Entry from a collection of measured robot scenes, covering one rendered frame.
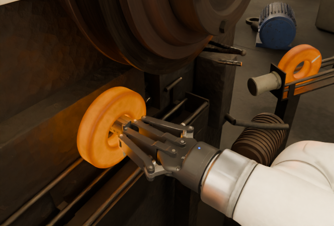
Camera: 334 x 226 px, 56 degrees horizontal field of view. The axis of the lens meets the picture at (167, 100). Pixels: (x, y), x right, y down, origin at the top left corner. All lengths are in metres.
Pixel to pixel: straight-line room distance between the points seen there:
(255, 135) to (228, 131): 0.84
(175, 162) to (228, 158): 0.08
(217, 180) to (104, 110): 0.21
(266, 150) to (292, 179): 0.58
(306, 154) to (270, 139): 0.52
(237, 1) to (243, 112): 1.49
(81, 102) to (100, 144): 0.10
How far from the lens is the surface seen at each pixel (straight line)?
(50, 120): 0.58
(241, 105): 2.13
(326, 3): 3.44
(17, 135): 0.56
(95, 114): 0.53
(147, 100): 0.80
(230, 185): 0.45
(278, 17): 2.75
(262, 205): 0.44
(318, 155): 0.57
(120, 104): 0.55
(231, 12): 0.60
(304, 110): 2.22
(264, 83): 1.04
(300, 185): 0.46
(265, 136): 1.07
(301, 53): 1.07
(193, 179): 0.48
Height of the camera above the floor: 1.20
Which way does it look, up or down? 35 degrees down
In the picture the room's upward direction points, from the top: straight up
